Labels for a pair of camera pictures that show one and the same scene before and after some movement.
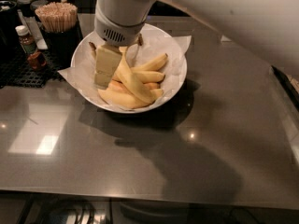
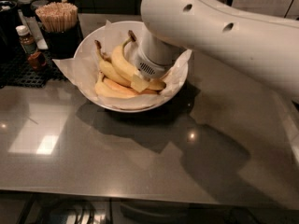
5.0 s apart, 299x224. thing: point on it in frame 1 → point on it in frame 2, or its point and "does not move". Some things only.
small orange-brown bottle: (36, 61) does not move
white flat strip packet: (34, 30) does not move
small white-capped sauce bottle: (27, 42) does not move
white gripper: (120, 34) → (149, 66)
